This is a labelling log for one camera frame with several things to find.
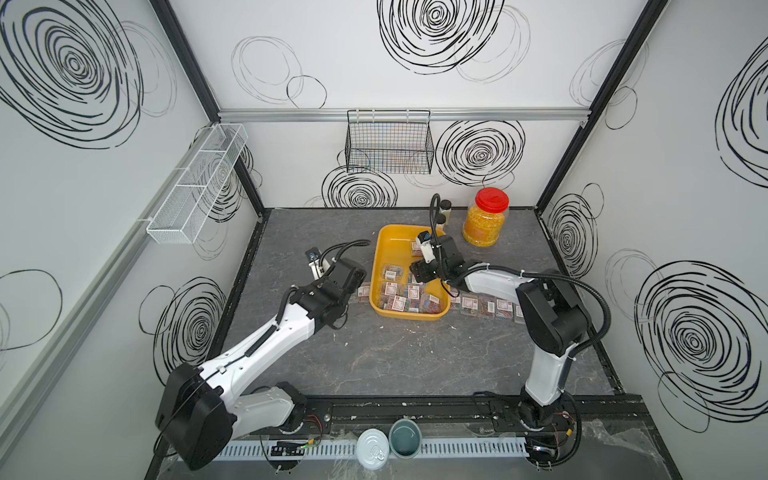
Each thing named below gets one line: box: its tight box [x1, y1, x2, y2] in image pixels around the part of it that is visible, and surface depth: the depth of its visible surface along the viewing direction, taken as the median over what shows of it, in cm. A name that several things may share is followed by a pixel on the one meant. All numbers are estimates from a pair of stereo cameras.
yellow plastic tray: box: [369, 224, 451, 321], surface depth 96 cm
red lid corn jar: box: [462, 187, 509, 247], surface depth 104 cm
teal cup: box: [388, 418, 422, 460], surface depth 72 cm
